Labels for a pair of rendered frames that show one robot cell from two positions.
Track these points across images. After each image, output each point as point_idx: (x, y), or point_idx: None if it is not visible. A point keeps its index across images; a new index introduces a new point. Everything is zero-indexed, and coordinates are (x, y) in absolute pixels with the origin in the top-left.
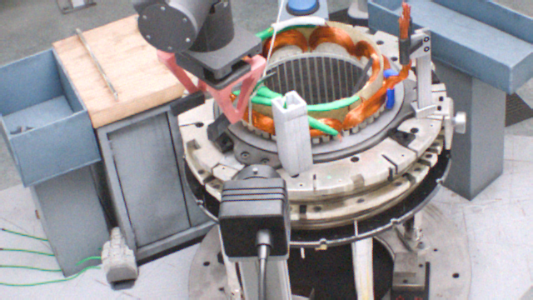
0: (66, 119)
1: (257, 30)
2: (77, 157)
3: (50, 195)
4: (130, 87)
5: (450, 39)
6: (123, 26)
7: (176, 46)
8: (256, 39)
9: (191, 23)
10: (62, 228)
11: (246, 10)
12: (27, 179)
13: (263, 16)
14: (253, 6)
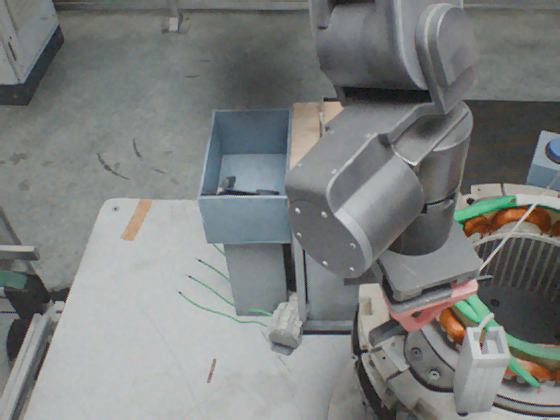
0: (262, 199)
1: (523, 96)
2: (267, 234)
3: (236, 251)
4: None
5: None
6: None
7: (335, 267)
8: (474, 261)
9: (361, 254)
10: (243, 280)
11: (521, 77)
12: (211, 237)
13: (532, 86)
14: (527, 75)
